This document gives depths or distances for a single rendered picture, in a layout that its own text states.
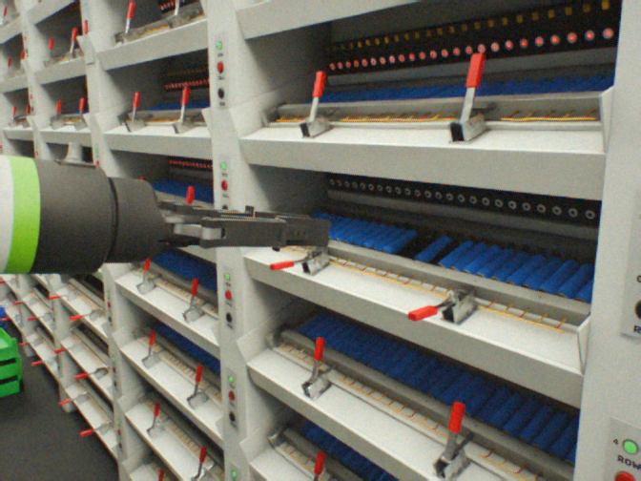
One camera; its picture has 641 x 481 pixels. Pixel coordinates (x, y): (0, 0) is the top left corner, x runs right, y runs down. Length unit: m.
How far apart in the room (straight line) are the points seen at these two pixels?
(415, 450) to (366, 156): 0.39
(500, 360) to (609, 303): 0.14
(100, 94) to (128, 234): 1.14
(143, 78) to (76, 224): 1.21
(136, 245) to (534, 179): 0.37
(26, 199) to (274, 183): 0.61
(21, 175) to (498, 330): 0.47
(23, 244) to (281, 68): 0.65
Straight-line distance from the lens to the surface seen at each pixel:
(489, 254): 0.74
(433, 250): 0.78
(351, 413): 0.86
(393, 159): 0.69
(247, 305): 1.02
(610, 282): 0.54
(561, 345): 0.61
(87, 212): 0.47
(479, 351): 0.64
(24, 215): 0.46
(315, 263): 0.84
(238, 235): 0.51
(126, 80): 1.63
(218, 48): 1.01
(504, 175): 0.59
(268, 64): 1.00
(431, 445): 0.79
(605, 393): 0.58
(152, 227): 0.49
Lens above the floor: 1.13
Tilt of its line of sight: 12 degrees down
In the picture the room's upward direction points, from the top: straight up
